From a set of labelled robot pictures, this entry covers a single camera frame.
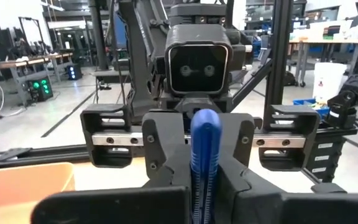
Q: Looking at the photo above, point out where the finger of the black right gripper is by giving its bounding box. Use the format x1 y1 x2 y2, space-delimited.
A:
220 113 257 191
142 111 193 188

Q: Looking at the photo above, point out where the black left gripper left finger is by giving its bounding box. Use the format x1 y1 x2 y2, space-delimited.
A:
30 185 193 224

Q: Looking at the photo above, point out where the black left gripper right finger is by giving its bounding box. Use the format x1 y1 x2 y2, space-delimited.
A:
222 185 358 224

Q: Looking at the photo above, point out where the blue crate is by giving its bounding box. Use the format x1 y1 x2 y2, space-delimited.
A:
291 98 331 121

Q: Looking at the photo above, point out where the blue lit computer tower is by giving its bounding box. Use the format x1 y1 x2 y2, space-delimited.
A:
67 63 83 82

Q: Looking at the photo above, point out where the green lit computer tower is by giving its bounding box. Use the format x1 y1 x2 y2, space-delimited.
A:
27 77 55 103

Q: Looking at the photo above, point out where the orange plastic bin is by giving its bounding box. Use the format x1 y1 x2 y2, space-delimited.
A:
0 162 76 224

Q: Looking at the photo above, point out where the white bucket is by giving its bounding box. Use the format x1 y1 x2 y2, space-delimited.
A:
311 62 349 105

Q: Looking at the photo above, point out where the wooden workbench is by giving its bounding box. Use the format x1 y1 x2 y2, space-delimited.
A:
0 52 75 105

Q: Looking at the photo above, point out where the wooden table with clutter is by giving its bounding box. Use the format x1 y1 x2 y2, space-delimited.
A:
287 18 358 88

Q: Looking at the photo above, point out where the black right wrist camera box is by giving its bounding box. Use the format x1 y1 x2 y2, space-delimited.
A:
165 24 234 96

